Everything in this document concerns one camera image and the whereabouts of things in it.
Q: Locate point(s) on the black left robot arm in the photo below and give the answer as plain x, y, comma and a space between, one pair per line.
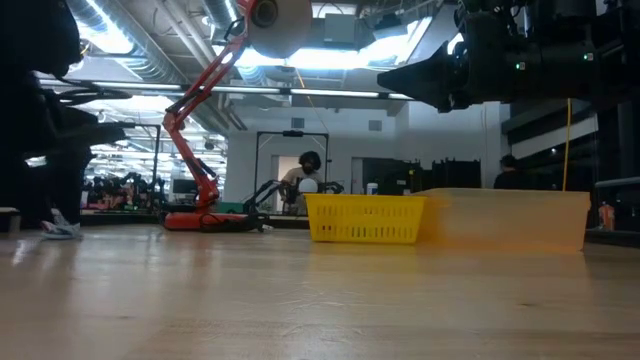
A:
30, 125

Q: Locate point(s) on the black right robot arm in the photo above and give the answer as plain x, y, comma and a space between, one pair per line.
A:
565, 55

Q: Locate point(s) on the orange translucent plastic bin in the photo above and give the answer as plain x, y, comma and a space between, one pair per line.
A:
505, 220

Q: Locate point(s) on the row of black cabinets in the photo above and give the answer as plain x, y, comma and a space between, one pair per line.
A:
450, 175

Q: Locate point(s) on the person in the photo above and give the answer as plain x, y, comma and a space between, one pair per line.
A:
510, 175
310, 162

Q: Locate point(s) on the yellow plastic basket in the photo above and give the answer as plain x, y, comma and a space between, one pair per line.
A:
365, 220

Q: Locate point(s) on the white globe lamp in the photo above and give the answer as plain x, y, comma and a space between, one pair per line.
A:
308, 186

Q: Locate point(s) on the grey handrail pipe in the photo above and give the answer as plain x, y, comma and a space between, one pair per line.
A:
620, 182

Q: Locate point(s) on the orange bottle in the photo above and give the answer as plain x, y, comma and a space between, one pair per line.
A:
606, 216

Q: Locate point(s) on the green box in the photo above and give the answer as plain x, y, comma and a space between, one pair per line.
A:
230, 207

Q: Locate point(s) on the red desk lamp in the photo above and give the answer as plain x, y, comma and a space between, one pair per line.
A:
205, 192

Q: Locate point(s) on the small black monitor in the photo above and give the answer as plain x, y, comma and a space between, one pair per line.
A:
184, 186

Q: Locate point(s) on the black gantry frame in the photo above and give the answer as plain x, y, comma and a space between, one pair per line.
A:
156, 165
292, 133

